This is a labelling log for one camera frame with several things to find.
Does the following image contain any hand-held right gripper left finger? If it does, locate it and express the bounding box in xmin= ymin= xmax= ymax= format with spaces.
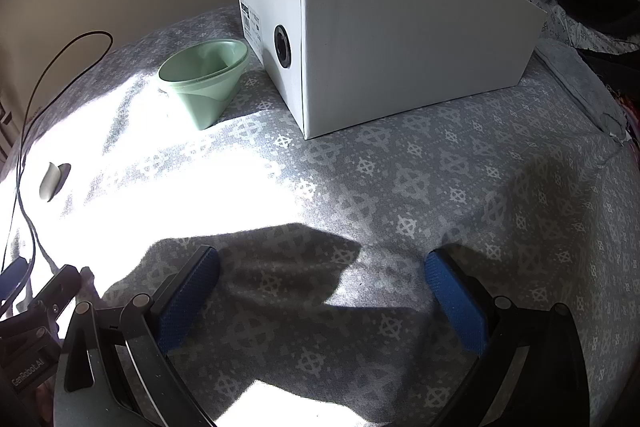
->
xmin=54 ymin=245 xmax=222 ymax=427

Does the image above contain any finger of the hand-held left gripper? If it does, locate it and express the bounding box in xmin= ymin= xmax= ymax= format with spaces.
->
xmin=0 ymin=258 xmax=32 ymax=303
xmin=30 ymin=264 xmax=83 ymax=323

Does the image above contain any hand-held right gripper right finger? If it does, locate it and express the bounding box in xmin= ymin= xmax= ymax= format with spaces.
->
xmin=424 ymin=247 xmax=591 ymax=427

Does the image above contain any white cardboard box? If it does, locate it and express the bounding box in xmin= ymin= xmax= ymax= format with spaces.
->
xmin=234 ymin=0 xmax=550 ymax=140

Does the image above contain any small white case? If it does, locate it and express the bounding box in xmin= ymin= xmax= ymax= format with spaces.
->
xmin=39 ymin=162 xmax=63 ymax=204

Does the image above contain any grey printed blanket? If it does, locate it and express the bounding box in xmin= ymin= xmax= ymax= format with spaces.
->
xmin=0 ymin=2 xmax=640 ymax=427

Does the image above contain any green plastic cup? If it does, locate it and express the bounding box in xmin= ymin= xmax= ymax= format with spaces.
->
xmin=157 ymin=39 xmax=250 ymax=131

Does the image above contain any grey towel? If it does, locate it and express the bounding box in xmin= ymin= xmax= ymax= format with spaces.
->
xmin=535 ymin=39 xmax=628 ymax=142

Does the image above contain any black cable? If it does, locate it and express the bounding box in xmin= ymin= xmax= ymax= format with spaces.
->
xmin=0 ymin=32 xmax=115 ymax=273

